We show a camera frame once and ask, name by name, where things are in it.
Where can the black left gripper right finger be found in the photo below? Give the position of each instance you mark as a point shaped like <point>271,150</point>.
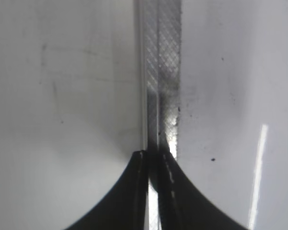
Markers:
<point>181,205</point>

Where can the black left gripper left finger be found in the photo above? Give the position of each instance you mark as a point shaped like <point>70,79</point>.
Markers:
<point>123,207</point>

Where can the white board with grey frame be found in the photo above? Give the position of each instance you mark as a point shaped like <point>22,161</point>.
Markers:
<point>84,83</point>

